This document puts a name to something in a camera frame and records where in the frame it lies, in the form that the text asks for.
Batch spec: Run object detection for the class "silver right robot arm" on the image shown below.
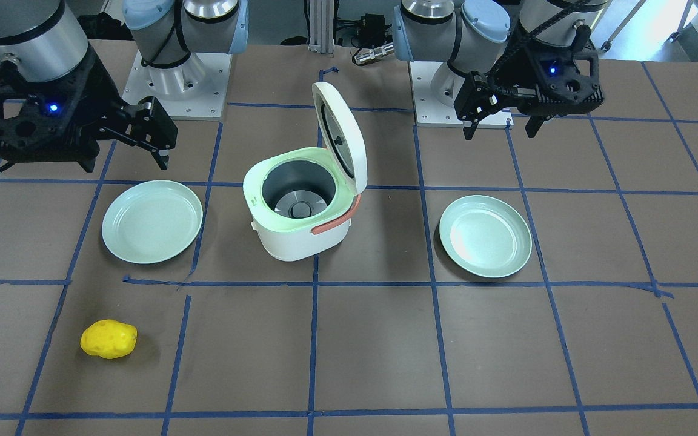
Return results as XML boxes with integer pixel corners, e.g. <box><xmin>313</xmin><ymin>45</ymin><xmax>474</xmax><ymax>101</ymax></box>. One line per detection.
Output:
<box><xmin>0</xmin><ymin>1</ymin><xmax>249</xmax><ymax>173</ymax></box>

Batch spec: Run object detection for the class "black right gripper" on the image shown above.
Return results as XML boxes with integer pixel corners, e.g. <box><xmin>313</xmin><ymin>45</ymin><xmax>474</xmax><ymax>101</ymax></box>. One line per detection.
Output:
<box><xmin>0</xmin><ymin>48</ymin><xmax>178</xmax><ymax>172</ymax></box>

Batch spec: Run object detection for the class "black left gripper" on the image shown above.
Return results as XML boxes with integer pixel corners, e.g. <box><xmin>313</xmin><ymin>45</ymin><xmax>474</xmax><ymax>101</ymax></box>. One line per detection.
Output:
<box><xmin>454</xmin><ymin>23</ymin><xmax>605</xmax><ymax>140</ymax></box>

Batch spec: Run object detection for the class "green plate near right arm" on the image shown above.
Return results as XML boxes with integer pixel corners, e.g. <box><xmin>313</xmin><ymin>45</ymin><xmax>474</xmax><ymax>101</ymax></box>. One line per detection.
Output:
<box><xmin>101</xmin><ymin>180</ymin><xmax>204</xmax><ymax>265</ymax></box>

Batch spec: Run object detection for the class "aluminium frame post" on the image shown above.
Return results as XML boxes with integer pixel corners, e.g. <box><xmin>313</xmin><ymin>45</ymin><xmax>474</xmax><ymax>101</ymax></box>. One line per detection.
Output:
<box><xmin>305</xmin><ymin>1</ymin><xmax>337</xmax><ymax>56</ymax></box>

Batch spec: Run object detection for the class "green plate near left arm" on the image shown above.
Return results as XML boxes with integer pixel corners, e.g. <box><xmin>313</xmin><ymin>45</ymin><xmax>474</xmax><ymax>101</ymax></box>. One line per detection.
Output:
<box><xmin>439</xmin><ymin>195</ymin><xmax>533</xmax><ymax>278</ymax></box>

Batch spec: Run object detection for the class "yellow toy potato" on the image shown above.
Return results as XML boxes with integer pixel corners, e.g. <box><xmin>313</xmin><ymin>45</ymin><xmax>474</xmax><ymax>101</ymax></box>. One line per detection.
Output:
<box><xmin>79</xmin><ymin>319</ymin><xmax>138</xmax><ymax>360</ymax></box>

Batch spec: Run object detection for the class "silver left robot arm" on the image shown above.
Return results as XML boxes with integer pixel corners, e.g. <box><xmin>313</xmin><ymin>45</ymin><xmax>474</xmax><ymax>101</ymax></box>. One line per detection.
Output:
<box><xmin>391</xmin><ymin>1</ymin><xmax>610</xmax><ymax>140</ymax></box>

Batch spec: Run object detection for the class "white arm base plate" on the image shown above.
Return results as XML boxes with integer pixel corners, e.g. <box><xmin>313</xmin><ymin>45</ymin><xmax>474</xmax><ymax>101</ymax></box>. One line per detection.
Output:
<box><xmin>408</xmin><ymin>59</ymin><xmax>514</xmax><ymax>129</ymax></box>
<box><xmin>122</xmin><ymin>52</ymin><xmax>234</xmax><ymax>121</ymax></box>

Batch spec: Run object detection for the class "white rice cooker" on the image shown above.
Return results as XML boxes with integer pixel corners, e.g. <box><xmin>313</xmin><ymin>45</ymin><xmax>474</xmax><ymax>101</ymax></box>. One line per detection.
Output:
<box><xmin>242</xmin><ymin>82</ymin><xmax>368</xmax><ymax>262</ymax></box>

